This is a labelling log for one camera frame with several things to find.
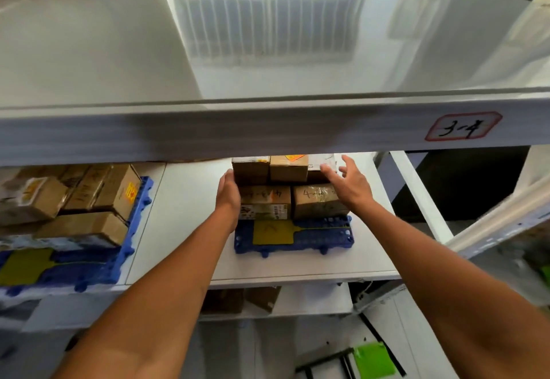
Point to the person's right hand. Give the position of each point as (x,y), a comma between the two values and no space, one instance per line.
(352,190)

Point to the person's left hand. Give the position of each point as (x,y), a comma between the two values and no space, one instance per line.
(227,202)

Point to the boxes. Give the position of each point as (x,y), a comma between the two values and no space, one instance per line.
(318,202)
(99,185)

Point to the blue plastic pallet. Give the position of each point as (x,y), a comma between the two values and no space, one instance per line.
(94,271)
(326,237)

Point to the yellow tag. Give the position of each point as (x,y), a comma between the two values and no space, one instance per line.
(273,232)
(26,267)

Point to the wide brown cardboard box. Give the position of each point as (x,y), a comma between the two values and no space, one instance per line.
(223,302)

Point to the slim brown cardboard box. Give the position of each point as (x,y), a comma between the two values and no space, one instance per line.
(263,299)

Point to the white metal shelving rack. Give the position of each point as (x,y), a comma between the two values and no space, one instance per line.
(129,48)

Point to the person's right forearm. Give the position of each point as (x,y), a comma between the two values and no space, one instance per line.
(451,297)

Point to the person's left forearm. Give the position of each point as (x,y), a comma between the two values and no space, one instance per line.
(150,305)

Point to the red-bordered white sticker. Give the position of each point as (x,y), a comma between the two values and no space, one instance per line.
(464,127)

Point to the green plastic sheet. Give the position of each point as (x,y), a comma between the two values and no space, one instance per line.
(374,361)

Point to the bright green item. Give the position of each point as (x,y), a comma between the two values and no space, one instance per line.
(545,275)

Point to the grey metal frame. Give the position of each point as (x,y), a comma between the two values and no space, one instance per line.
(322,363)

